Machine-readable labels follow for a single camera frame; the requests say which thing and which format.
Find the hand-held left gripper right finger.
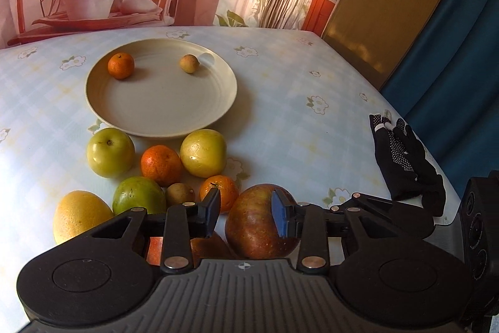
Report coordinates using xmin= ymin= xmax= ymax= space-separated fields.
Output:
xmin=272 ymin=189 xmax=435 ymax=275

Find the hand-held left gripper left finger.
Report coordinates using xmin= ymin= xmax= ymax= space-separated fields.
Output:
xmin=91 ymin=188 xmax=221 ymax=275

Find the small tangerine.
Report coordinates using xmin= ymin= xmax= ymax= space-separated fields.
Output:
xmin=200 ymin=175 xmax=239 ymax=214
xmin=108 ymin=53 xmax=135 ymax=80

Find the red apple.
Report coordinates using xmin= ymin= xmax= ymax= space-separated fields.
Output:
xmin=145 ymin=231 xmax=234 ymax=267
xmin=225 ymin=184 xmax=303 ymax=260

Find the brown kiwi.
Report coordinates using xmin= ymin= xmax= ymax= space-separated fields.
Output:
xmin=166 ymin=183 xmax=196 ymax=207

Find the yellow round citrus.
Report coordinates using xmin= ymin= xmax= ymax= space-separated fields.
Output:
xmin=180 ymin=129 xmax=227 ymax=178

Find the orange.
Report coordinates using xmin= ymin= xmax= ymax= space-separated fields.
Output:
xmin=140 ymin=146 xmax=183 ymax=187

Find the dark green apple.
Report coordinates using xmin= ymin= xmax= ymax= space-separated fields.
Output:
xmin=112 ymin=177 xmax=167 ymax=216

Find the light green apple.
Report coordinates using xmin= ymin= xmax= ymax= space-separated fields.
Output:
xmin=86 ymin=128 xmax=136 ymax=178

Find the beige round plate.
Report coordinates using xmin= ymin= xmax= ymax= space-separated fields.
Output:
xmin=85 ymin=38 xmax=238 ymax=139

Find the large yellow lemon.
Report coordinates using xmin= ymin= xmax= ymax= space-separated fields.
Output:
xmin=53 ymin=190 xmax=114 ymax=245

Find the black dotted glove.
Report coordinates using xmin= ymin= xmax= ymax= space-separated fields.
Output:
xmin=369 ymin=114 xmax=446 ymax=217

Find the floral checked tablecloth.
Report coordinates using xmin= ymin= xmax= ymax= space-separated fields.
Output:
xmin=0 ymin=26 xmax=464 ymax=333

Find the blue curtain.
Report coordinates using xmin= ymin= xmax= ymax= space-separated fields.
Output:
xmin=380 ymin=0 xmax=499 ymax=201

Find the small beige longan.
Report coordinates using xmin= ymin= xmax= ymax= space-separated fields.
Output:
xmin=179 ymin=54 xmax=201 ymax=75

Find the golden brown board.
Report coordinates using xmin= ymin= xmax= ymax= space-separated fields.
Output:
xmin=323 ymin=0 xmax=475 ymax=89

